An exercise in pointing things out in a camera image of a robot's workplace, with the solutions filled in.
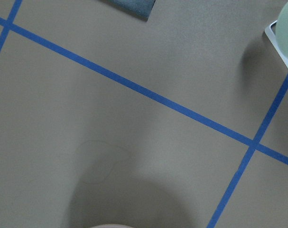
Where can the grey folded cloth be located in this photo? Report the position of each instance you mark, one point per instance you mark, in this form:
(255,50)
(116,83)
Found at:
(138,8)

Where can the pink bowl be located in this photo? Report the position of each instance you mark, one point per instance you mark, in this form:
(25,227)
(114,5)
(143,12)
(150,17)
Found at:
(110,226)

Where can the green pastel cup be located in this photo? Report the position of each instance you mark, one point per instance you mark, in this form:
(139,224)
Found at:
(282,30)

